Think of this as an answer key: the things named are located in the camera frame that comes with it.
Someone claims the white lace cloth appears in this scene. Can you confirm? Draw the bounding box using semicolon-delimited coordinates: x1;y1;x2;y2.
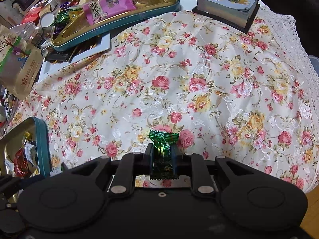
259;4;319;80

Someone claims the brown paper snack bag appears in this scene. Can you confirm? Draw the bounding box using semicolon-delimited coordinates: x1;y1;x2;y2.
0;26;43;100

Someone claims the shallow teal tin tray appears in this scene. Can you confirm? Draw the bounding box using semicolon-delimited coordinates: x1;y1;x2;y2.
0;116;52;180

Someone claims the red plastic bag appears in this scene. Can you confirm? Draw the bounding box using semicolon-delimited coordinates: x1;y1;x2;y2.
22;7;42;24

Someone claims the green foil candy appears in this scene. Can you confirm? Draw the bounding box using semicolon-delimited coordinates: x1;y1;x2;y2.
148;129;180;180

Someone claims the white jar lid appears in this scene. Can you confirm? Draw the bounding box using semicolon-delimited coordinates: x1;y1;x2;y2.
39;12;57;28

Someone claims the card box with yellow picture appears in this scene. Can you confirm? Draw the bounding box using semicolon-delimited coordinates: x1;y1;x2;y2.
192;0;261;33

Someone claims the floral tablecloth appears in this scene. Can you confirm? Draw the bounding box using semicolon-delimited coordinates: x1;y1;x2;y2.
5;9;317;193

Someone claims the green wrapped candy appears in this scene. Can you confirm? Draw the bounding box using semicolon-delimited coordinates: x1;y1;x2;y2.
52;8;83;27

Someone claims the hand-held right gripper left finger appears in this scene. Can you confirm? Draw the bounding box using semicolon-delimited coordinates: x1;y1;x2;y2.
71;143;154;195

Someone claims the red snack packet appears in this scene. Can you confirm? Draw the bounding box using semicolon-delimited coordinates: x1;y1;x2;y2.
13;149;32;178

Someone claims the teal gold snack tin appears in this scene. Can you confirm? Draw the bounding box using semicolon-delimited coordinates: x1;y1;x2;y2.
51;0;180;53

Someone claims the pink snack packet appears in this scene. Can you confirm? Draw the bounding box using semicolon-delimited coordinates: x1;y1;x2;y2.
83;0;137;26

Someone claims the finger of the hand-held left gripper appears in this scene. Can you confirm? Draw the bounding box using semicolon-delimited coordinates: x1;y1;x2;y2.
0;175;45;211

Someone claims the empty glass jar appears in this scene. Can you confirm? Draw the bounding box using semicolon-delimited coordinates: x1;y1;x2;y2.
9;21;43;46

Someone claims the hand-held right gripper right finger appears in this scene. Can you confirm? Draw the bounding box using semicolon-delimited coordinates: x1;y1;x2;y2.
172;143;257;195

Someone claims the dark snack packet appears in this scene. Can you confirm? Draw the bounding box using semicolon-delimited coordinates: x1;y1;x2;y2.
44;46;81;63

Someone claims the white rectangular plate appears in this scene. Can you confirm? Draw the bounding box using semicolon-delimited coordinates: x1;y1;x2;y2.
37;32;111;83

